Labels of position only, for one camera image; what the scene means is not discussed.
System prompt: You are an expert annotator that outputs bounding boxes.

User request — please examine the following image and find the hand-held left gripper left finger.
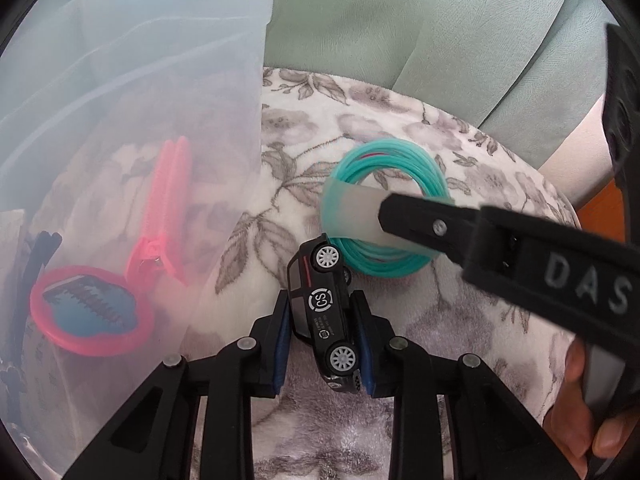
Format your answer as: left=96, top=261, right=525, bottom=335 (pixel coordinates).
left=65, top=304, right=293, bottom=480

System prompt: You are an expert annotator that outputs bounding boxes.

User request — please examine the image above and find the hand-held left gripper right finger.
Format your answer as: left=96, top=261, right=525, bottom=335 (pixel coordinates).
left=350, top=291, right=581, bottom=480

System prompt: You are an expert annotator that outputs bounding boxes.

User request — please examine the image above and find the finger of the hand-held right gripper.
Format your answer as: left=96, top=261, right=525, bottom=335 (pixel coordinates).
left=377, top=192, right=483, bottom=263

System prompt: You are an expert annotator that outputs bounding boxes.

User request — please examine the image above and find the pink hair roller clip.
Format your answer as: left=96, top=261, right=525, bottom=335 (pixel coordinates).
left=125, top=135, right=193, bottom=286

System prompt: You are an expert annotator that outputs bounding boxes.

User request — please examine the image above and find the pale blue curtain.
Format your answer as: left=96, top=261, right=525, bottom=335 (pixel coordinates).
left=480, top=0, right=613, bottom=171

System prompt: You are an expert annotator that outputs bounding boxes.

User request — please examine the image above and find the black toy car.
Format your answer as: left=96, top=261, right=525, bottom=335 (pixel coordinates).
left=287, top=233, right=363, bottom=393

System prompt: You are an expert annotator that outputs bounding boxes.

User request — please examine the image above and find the clear plastic storage container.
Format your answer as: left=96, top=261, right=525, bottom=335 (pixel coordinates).
left=0, top=0, right=278, bottom=480

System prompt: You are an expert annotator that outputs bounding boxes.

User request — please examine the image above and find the person's right hand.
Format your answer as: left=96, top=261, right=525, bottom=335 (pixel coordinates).
left=542, top=337, right=636, bottom=480

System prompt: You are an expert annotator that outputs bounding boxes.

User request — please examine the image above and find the teal plastic cord coil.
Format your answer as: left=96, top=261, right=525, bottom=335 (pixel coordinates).
left=322, top=138, right=446, bottom=276

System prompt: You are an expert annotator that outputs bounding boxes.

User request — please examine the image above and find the green curtain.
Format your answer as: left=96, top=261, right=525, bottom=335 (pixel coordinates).
left=262, top=0, right=556, bottom=131

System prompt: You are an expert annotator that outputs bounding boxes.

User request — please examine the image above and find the black clover hair clip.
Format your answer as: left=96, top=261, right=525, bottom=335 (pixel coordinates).
left=0, top=230, right=63, bottom=411

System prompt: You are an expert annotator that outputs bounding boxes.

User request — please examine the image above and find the pink round pocket mirror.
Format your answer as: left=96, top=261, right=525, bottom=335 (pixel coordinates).
left=30, top=267, right=153, bottom=357

